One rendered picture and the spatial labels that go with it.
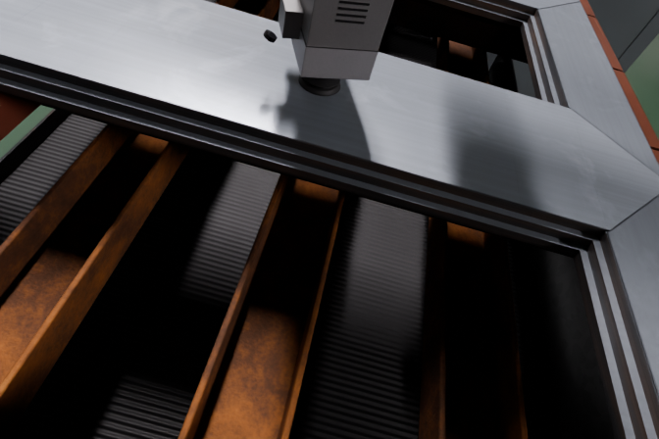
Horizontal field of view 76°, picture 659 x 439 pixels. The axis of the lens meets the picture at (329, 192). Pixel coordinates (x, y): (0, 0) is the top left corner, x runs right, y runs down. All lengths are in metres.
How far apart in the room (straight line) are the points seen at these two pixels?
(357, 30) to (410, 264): 0.42
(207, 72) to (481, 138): 0.27
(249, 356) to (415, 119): 0.28
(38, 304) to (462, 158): 0.42
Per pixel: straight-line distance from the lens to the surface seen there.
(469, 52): 0.96
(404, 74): 0.48
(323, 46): 0.36
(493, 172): 0.41
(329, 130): 0.38
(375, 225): 0.70
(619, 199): 0.48
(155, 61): 0.44
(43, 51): 0.46
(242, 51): 0.46
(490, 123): 0.47
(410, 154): 0.39
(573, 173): 0.47
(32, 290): 0.49
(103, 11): 0.51
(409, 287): 0.66
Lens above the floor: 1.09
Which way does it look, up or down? 49 degrees down
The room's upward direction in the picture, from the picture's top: 17 degrees clockwise
